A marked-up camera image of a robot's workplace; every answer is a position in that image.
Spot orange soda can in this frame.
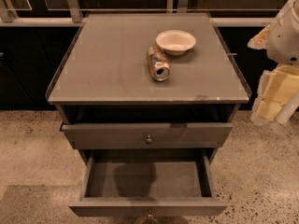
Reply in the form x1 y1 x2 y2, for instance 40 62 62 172
147 46 170 81

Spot grey drawer cabinet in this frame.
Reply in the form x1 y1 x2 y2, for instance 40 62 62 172
45 12 252 166

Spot round middle drawer knob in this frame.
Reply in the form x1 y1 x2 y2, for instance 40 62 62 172
146 210 154 218

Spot round drawer knob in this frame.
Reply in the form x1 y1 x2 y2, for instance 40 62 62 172
145 135 153 144
146 210 154 218

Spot round top drawer knob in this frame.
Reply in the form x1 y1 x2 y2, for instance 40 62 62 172
145 135 153 144

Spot open grey middle drawer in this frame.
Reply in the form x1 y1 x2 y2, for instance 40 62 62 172
69 149 228 217

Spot white paper bowl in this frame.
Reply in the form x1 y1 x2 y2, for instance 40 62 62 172
156 30 196 56

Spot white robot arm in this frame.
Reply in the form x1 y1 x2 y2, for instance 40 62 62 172
248 0 299 126

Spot grey top drawer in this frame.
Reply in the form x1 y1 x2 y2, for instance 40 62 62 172
62 122 232 149

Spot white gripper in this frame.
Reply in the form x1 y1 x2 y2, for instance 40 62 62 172
248 25 299 126

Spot metal window railing frame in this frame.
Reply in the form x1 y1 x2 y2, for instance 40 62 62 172
0 0 288 27

